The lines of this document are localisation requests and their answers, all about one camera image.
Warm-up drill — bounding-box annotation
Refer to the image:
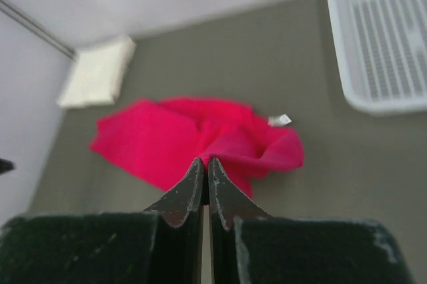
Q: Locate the folded cream white t shirt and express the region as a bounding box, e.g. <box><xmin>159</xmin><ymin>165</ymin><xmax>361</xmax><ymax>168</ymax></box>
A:
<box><xmin>57</xmin><ymin>35</ymin><xmax>136</xmax><ymax>109</ymax></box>

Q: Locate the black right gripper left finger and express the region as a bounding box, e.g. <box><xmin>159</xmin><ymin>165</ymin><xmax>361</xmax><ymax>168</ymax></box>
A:
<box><xmin>1</xmin><ymin>159</ymin><xmax>205</xmax><ymax>283</ymax></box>

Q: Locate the pink red t shirt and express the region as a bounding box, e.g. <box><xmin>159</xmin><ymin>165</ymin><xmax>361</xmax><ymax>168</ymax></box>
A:
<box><xmin>89</xmin><ymin>97</ymin><xmax>304</xmax><ymax>195</ymax></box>

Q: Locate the white perforated plastic basket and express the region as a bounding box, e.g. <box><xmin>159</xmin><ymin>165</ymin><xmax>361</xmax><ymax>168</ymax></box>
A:
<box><xmin>327</xmin><ymin>0</ymin><xmax>426</xmax><ymax>116</ymax></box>

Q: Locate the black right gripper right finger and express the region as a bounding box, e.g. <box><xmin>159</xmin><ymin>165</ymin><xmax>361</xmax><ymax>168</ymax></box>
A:
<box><xmin>208</xmin><ymin>158</ymin><xmax>414</xmax><ymax>283</ymax></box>

